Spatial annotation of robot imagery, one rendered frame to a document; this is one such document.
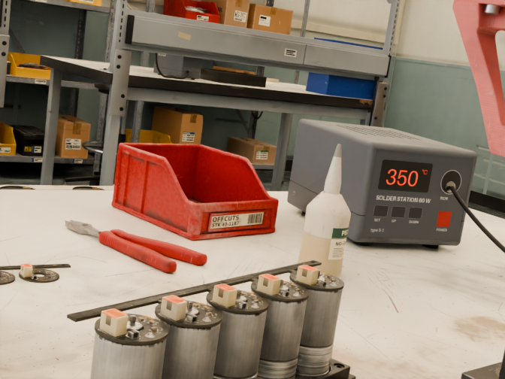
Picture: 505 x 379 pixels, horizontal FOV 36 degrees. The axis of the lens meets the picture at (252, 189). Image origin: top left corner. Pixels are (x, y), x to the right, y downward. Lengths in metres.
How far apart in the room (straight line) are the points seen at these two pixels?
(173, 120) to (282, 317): 4.70
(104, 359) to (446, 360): 0.25
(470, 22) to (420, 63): 6.03
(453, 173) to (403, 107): 5.79
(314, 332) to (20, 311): 0.18
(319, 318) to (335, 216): 0.23
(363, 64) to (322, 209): 2.90
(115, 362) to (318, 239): 0.33
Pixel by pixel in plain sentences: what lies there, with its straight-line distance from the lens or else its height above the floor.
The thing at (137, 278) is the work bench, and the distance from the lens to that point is 0.52.
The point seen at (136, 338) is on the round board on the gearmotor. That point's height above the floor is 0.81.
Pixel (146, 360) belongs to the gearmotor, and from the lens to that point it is 0.26.
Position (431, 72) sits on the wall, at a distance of 6.33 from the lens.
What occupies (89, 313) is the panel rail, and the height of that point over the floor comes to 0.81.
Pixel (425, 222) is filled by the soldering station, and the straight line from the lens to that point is 0.71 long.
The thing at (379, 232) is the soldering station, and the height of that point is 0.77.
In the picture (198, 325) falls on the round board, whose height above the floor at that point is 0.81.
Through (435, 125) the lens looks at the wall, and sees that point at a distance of 6.25.
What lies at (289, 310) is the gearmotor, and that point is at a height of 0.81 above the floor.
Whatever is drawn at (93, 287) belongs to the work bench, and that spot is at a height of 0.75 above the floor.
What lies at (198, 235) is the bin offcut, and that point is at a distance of 0.63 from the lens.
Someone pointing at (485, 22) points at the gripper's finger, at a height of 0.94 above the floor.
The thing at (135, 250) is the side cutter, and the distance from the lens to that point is 0.56.
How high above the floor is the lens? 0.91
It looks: 10 degrees down
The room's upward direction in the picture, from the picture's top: 8 degrees clockwise
